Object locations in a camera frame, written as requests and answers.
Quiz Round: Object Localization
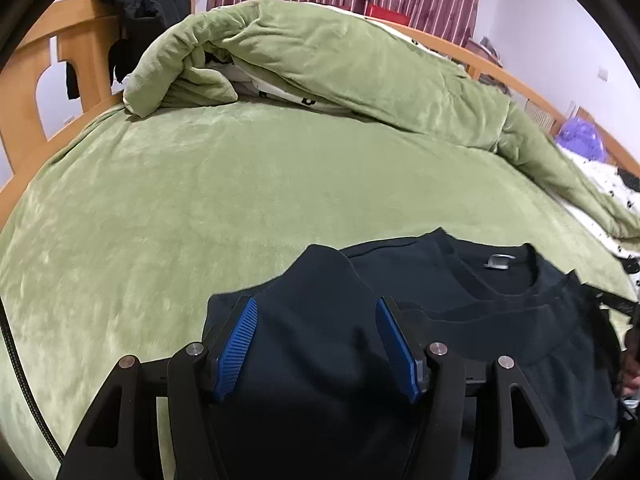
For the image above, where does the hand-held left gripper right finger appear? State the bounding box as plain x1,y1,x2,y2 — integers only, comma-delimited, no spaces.
375,296,576,480

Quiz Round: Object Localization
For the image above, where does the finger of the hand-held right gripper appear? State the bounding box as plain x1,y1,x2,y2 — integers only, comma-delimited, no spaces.
580,284,640,321

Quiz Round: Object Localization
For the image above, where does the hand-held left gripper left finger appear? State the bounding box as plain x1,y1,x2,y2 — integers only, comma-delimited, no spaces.
56,296,259,480

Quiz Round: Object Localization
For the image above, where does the black t-shirt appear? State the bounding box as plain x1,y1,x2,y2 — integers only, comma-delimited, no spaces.
201,227,626,480

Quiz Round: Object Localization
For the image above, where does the white printed bedding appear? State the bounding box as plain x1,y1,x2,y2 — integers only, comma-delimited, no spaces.
557,145,640,301

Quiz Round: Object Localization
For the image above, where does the purple plush toy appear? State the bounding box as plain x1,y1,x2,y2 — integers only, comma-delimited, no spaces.
556,116,608,163

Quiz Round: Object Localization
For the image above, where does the green bed sheet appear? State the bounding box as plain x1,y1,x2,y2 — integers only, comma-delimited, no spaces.
0,95,636,480

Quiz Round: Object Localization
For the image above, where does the white slatted panel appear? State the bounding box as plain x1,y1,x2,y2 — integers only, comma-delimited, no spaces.
522,97,556,133

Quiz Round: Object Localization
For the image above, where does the green plush quilt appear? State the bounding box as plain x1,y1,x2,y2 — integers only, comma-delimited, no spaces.
122,0,640,241

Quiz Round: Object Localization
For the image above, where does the red chair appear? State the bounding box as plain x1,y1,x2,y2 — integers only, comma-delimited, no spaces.
365,4,413,23

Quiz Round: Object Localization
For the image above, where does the black jacket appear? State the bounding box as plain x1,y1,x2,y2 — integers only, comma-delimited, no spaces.
66,0,193,101

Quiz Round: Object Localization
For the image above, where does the black braided cable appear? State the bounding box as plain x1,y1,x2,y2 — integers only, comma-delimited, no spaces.
0,302,65,463

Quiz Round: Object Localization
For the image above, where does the wooden bed frame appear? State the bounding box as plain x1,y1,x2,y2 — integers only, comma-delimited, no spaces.
0,0,640,231

